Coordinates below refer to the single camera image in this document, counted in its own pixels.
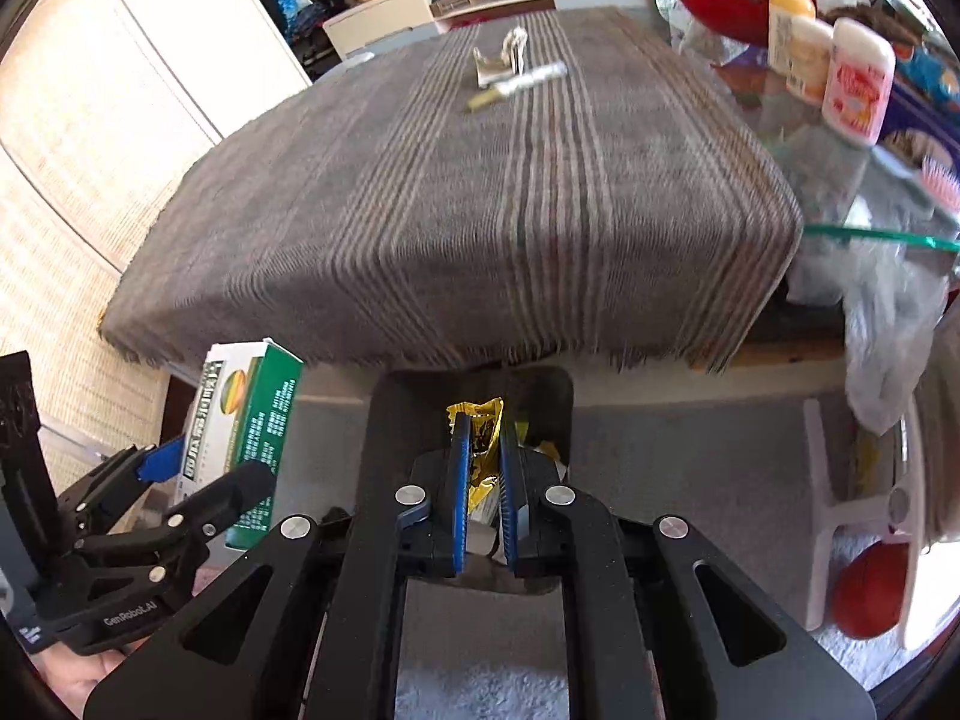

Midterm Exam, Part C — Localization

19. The yellow wrapper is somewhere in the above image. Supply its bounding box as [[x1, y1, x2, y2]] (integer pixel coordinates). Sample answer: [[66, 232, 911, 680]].
[[448, 397, 505, 525]]

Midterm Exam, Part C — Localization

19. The clear plastic bag hanging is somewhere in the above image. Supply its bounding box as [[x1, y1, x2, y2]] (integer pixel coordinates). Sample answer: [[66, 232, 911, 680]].
[[843, 241, 949, 436]]

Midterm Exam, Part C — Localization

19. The white green medicine box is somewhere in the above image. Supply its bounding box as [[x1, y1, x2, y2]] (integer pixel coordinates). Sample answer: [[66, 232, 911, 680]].
[[174, 338, 304, 502]]

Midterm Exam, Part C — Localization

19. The grey plaid tablecloth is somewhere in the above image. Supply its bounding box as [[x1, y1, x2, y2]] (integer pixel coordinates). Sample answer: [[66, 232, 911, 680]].
[[99, 8, 802, 369]]

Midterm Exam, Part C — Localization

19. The white cream bottle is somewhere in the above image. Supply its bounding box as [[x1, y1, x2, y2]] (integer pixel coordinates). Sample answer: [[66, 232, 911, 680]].
[[786, 15, 833, 106]]

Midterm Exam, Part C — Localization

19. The person's left hand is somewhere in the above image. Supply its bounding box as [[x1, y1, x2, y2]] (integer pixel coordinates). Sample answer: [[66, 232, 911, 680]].
[[31, 639, 145, 718]]

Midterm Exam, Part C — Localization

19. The pink label white bottle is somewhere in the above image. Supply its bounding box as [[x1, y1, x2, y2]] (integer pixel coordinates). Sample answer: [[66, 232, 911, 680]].
[[822, 18, 896, 148]]

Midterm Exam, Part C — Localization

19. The white cigarette-like tube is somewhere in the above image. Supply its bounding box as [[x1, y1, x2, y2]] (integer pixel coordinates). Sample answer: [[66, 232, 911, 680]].
[[467, 62, 568, 112]]

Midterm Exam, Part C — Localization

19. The blue snack bag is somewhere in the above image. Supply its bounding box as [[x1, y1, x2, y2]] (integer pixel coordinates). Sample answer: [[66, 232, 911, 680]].
[[896, 46, 960, 114]]

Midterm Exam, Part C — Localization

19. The dark square trash bin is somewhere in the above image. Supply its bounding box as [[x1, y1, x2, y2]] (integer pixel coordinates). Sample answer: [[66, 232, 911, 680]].
[[358, 365, 578, 598]]

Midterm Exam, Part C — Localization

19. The pink hairbrush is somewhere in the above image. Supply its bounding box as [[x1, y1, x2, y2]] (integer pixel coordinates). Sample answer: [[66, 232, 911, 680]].
[[919, 156, 960, 216]]

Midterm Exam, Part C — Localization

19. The blue cookie tin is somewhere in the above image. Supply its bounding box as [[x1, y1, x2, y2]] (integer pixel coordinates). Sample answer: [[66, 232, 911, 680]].
[[880, 82, 958, 169]]

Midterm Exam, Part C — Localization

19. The yellow cap white bottle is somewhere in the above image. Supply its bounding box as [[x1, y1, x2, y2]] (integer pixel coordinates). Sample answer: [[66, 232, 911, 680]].
[[768, 0, 815, 76]]

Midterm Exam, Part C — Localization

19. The beige torn cardboard piece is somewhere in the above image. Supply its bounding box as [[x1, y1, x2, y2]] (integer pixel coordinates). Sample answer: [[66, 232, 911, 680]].
[[472, 26, 529, 89]]

